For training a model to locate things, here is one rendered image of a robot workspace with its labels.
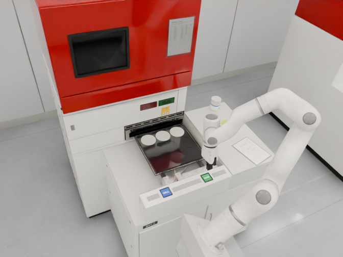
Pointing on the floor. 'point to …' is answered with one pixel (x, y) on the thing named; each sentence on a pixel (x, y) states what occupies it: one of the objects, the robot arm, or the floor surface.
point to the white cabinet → (136, 250)
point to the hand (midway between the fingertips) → (209, 166)
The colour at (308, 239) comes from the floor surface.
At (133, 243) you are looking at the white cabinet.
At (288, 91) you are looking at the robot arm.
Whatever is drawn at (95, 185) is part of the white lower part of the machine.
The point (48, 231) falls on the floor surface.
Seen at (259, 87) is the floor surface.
